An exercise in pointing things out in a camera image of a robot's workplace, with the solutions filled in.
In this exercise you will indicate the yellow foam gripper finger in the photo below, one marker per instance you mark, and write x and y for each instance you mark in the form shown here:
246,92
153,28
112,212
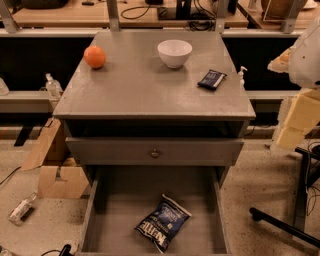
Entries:
298,116
281,63

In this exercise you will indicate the white bowl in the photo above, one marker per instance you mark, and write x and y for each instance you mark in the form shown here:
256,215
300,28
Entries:
174,53

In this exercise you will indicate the grey wooden cabinet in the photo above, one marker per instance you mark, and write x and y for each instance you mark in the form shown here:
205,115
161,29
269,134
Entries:
136,95

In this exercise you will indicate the blue Kettle chip bag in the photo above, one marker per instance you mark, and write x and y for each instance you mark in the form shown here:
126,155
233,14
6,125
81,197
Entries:
163,224

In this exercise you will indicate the grey top drawer with knob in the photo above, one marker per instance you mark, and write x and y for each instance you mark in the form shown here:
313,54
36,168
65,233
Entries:
155,151

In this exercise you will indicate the open grey middle drawer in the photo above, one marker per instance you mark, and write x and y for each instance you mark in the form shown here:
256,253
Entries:
124,196

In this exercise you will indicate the clear bottle on shelf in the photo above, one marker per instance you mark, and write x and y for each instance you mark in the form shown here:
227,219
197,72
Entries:
53,87

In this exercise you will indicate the clear bottle on floor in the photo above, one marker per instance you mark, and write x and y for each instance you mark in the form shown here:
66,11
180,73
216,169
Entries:
22,209

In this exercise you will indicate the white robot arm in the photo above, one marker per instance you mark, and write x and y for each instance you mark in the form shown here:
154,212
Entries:
304,60

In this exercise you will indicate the orange fruit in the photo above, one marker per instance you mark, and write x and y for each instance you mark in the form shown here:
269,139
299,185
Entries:
94,56

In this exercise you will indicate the dark blue snack bar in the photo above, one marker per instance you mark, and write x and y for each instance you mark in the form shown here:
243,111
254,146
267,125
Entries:
211,80

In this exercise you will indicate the small white pump bottle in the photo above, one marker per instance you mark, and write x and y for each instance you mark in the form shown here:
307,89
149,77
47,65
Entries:
241,74

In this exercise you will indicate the brown cardboard box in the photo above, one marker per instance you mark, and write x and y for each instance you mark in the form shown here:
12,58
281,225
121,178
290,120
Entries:
59,176

